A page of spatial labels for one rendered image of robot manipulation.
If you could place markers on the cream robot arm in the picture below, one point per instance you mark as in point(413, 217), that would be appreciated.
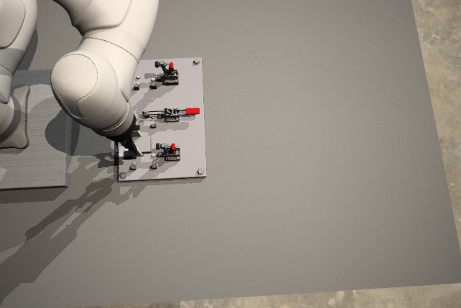
point(93, 84)

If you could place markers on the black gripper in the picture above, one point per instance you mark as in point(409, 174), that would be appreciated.
point(126, 147)

